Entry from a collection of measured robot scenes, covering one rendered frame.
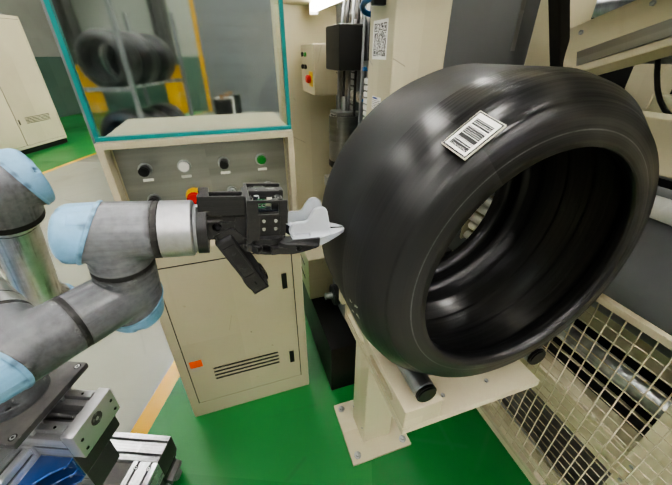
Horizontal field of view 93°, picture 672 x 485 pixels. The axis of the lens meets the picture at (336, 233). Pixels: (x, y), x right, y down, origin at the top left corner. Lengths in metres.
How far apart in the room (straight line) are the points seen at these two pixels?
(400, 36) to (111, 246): 0.63
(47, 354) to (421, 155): 0.49
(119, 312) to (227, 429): 1.32
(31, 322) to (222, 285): 0.85
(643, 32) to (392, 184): 0.59
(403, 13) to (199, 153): 0.70
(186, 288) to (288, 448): 0.83
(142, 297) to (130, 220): 0.12
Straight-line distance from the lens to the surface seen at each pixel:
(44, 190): 0.82
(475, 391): 0.88
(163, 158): 1.13
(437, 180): 0.41
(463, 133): 0.43
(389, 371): 0.79
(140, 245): 0.45
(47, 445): 1.20
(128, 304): 0.51
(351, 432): 1.68
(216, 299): 1.32
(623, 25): 0.90
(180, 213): 0.44
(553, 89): 0.51
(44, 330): 0.49
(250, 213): 0.42
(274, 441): 1.69
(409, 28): 0.78
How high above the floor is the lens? 1.49
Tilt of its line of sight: 30 degrees down
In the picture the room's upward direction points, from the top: straight up
